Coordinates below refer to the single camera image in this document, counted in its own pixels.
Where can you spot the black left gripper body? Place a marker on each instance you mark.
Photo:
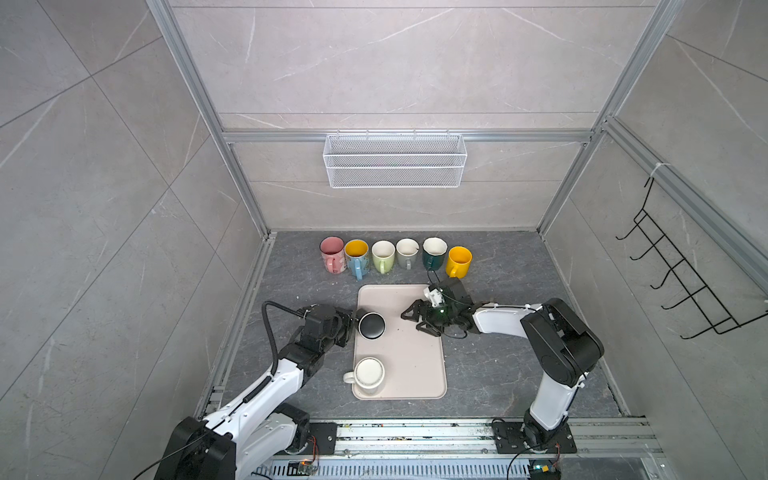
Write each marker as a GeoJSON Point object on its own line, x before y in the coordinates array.
{"type": "Point", "coordinates": [344, 331]}

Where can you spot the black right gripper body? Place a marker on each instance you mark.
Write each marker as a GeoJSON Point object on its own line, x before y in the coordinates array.
{"type": "Point", "coordinates": [440, 317]}

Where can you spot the black mug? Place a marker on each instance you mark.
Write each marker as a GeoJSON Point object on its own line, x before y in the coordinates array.
{"type": "Point", "coordinates": [370, 325]}

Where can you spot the white mug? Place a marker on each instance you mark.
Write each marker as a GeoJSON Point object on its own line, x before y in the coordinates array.
{"type": "Point", "coordinates": [368, 375]}

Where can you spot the grey mug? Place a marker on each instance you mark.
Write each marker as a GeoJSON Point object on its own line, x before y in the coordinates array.
{"type": "Point", "coordinates": [407, 250]}

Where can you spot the dark green mug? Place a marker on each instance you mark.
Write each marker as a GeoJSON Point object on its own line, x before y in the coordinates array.
{"type": "Point", "coordinates": [434, 252]}

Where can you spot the light green mug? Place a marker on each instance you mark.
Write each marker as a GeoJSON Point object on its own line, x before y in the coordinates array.
{"type": "Point", "coordinates": [384, 256]}

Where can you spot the blue butterfly mug yellow inside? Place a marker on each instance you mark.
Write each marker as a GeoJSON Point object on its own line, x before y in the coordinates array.
{"type": "Point", "coordinates": [357, 256]}

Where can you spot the pink mug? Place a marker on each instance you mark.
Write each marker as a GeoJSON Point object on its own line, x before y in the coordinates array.
{"type": "Point", "coordinates": [333, 256]}

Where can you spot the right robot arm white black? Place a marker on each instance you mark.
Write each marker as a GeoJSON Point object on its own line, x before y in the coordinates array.
{"type": "Point", "coordinates": [565, 347]}

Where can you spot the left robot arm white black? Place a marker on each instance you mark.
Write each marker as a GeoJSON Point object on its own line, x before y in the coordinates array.
{"type": "Point", "coordinates": [258, 390]}

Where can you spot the beige plastic tray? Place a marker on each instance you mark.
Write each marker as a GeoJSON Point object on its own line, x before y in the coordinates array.
{"type": "Point", "coordinates": [413, 360]}

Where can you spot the white wire mesh basket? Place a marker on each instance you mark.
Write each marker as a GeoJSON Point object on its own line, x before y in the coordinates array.
{"type": "Point", "coordinates": [394, 161]}

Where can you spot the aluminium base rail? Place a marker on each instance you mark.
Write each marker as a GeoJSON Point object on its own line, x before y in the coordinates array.
{"type": "Point", "coordinates": [444, 448]}

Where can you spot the black wire hook rack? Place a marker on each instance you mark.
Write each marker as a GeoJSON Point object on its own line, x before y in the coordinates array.
{"type": "Point", "coordinates": [717, 317]}

